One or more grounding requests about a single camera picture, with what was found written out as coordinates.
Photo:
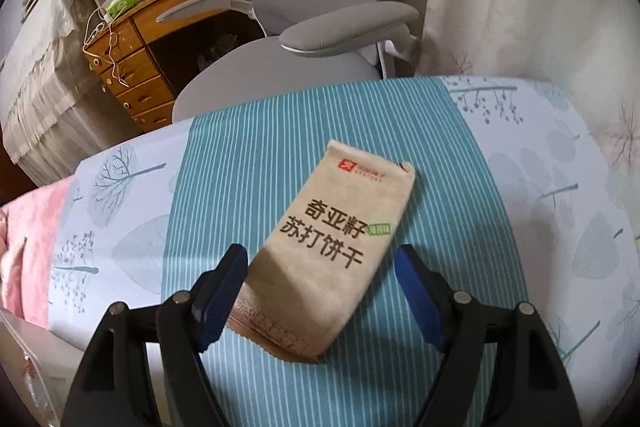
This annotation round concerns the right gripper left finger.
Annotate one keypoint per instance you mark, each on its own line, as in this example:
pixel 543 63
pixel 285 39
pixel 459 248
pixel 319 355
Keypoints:
pixel 113 384

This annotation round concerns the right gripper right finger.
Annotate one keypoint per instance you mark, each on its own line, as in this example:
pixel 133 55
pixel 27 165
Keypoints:
pixel 529 385

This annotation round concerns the beige soda cracker packet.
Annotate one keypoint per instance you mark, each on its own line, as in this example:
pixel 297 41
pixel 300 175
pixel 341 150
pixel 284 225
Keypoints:
pixel 310 275

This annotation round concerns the pink cushion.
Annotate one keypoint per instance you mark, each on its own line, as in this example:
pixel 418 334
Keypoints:
pixel 28 229

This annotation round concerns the leaf print tablecloth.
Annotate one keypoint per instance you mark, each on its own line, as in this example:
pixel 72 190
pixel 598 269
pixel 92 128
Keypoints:
pixel 497 182

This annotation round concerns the lace covered cabinet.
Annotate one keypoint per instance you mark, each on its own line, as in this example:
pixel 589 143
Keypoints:
pixel 54 111

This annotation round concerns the wooden desk with drawers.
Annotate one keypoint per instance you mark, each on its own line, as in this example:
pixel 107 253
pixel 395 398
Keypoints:
pixel 146 62

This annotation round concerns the green tissue pack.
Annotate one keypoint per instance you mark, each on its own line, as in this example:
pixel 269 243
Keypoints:
pixel 118 7

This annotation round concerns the grey office chair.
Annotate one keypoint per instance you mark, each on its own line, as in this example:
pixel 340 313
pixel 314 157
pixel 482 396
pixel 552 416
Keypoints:
pixel 306 44

